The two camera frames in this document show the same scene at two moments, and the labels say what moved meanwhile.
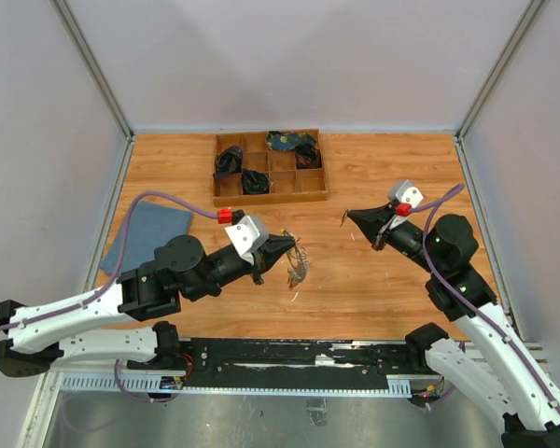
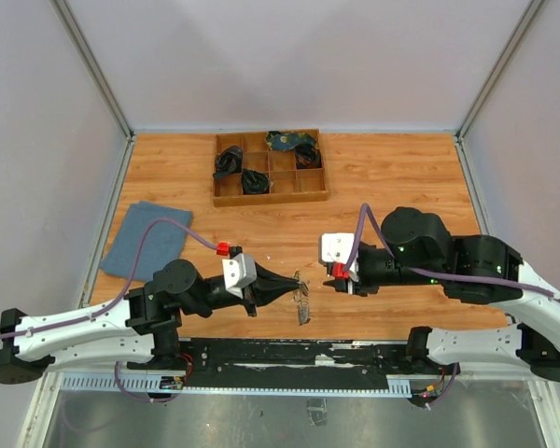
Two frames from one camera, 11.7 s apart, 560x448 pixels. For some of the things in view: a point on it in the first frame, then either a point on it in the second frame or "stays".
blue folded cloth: (149, 226) stays
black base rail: (329, 357) stays
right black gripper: (375, 223) -> (360, 287)
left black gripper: (262, 260) -> (268, 287)
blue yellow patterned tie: (286, 141) stays
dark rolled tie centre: (254, 182) stays
